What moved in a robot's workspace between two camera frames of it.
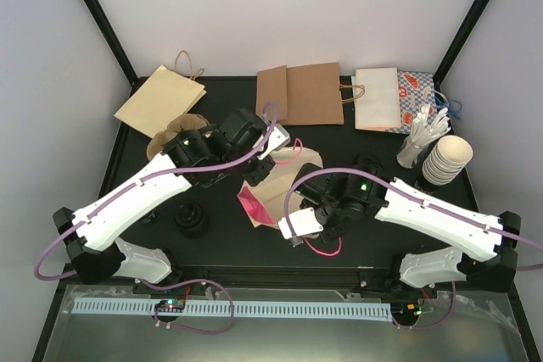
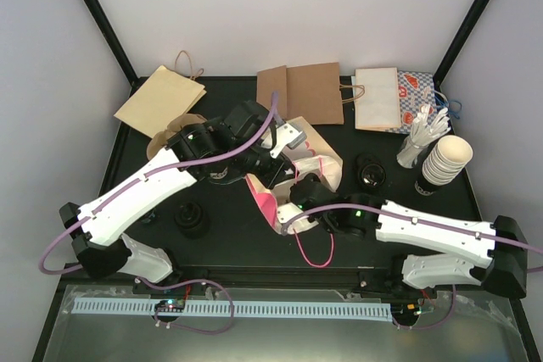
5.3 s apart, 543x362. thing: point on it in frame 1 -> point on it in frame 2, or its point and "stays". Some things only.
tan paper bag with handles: [169, 93] stays
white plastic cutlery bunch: [426, 128] stays
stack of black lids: [192, 219] stays
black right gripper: [334, 233] -> [313, 178]
